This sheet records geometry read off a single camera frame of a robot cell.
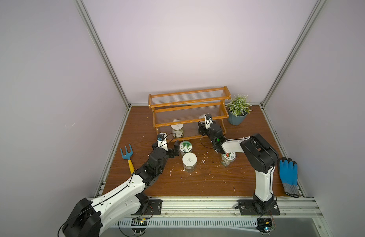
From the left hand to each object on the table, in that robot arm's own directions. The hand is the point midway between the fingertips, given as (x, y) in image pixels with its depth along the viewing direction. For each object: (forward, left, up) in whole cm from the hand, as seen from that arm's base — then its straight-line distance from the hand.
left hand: (172, 140), depth 80 cm
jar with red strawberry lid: (-6, -32, -8) cm, 33 cm away
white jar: (+12, -2, -7) cm, 14 cm away
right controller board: (-36, -46, -17) cm, 61 cm away
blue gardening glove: (-10, -68, -16) cm, 71 cm away
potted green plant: (+25, -42, 0) cm, 49 cm away
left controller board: (-37, +16, -21) cm, 45 cm away
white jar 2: (+15, -17, -4) cm, 23 cm away
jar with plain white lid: (-9, -10, -7) cm, 15 cm away
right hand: (+20, -20, -5) cm, 29 cm away
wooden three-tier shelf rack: (+21, -5, -2) cm, 21 cm away
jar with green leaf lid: (+1, -7, -9) cm, 11 cm away
